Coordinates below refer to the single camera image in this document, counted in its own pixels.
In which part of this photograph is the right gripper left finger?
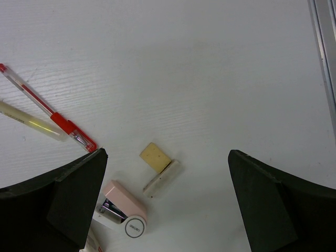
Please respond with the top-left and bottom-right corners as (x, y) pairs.
(1, 148), (108, 251)

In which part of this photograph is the white eraser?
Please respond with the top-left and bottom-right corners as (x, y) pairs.
(143, 160), (182, 198)

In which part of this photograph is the yellow eraser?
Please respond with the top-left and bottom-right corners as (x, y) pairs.
(139, 142), (172, 174)

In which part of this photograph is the aluminium rail right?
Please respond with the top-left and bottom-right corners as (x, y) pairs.
(308, 0), (335, 131)

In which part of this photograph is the red gel pen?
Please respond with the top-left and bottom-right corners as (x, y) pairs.
(1, 64), (97, 152)

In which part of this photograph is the beige yellow pen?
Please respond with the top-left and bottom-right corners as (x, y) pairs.
(1, 101), (68, 141)

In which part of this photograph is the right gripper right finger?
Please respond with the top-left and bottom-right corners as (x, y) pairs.
(228, 150), (335, 251)

